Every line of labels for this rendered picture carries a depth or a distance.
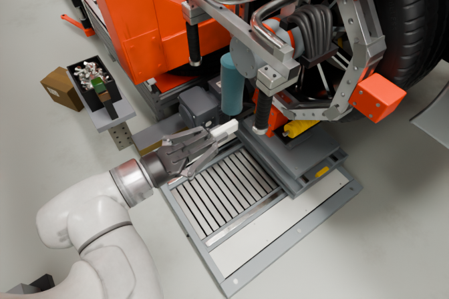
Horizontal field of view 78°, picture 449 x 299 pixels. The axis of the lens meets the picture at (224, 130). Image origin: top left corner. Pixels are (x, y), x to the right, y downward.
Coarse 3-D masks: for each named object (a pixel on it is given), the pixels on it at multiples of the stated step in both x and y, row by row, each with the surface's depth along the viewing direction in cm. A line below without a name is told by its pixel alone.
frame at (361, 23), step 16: (336, 0) 62; (352, 0) 59; (368, 0) 61; (240, 16) 103; (352, 16) 61; (368, 16) 62; (352, 32) 63; (368, 32) 61; (352, 48) 64; (368, 48) 61; (384, 48) 63; (352, 64) 67; (368, 64) 64; (256, 80) 107; (352, 80) 69; (288, 96) 102; (336, 96) 76; (288, 112) 98; (304, 112) 91; (320, 112) 84; (336, 112) 78
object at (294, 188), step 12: (240, 120) 154; (240, 132) 148; (252, 144) 143; (264, 156) 142; (336, 156) 139; (276, 168) 137; (312, 168) 137; (324, 168) 134; (276, 180) 139; (288, 180) 134; (300, 180) 131; (312, 180) 131; (288, 192) 134; (300, 192) 131
